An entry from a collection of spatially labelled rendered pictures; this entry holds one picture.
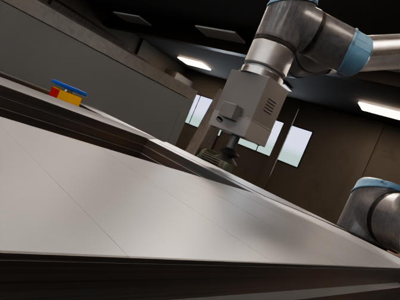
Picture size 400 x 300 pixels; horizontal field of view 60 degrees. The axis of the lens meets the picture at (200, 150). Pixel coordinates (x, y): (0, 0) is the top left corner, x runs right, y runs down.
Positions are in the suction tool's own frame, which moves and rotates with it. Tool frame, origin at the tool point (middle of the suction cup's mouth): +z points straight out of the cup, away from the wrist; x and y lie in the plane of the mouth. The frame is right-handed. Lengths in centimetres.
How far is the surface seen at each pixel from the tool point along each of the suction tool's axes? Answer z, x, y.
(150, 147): 3.1, -7.1, -11.2
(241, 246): 1.8, -32.3, 29.5
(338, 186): -30, 1014, -387
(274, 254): 1.8, -30.2, 30.1
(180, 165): 3.3, -7.9, -1.6
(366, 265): 1.8, -18.1, 30.9
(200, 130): -16, 438, -450
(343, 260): 1.8, -21.2, 30.2
